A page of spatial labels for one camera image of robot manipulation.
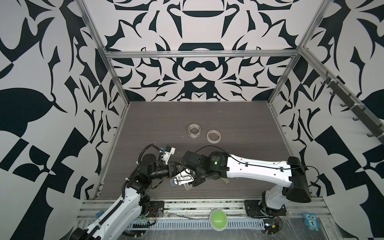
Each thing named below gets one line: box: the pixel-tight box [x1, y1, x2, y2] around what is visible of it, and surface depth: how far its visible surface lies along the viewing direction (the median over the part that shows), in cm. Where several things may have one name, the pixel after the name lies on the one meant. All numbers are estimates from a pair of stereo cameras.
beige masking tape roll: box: [206, 129, 222, 144], surface depth 101 cm
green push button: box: [209, 208, 228, 232], surface depth 71 cm
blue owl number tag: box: [302, 212, 320, 231], surface depth 71 cm
